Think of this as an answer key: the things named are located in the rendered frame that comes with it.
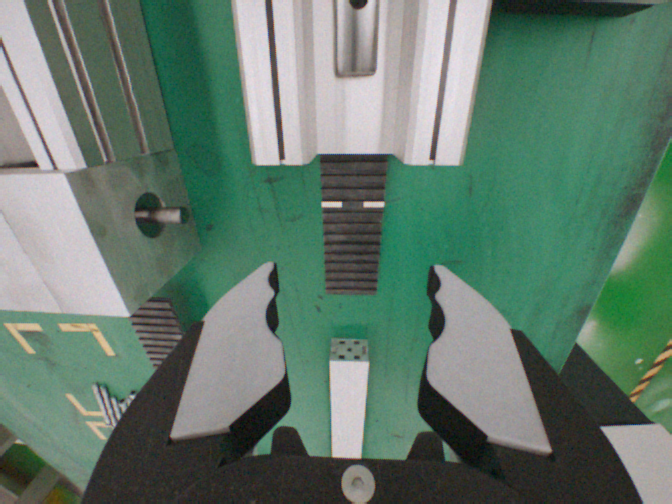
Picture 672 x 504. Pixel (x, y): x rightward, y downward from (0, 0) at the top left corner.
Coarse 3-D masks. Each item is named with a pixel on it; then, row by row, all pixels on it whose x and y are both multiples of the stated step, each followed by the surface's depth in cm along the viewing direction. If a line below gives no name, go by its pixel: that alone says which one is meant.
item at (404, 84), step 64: (256, 0) 9; (320, 0) 12; (384, 0) 12; (448, 0) 9; (256, 64) 10; (320, 64) 14; (384, 64) 13; (448, 64) 10; (256, 128) 11; (320, 128) 15; (384, 128) 15; (448, 128) 11
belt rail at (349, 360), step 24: (336, 360) 26; (360, 360) 26; (336, 384) 28; (360, 384) 28; (336, 408) 30; (360, 408) 30; (336, 432) 33; (360, 432) 32; (336, 456) 36; (360, 456) 35
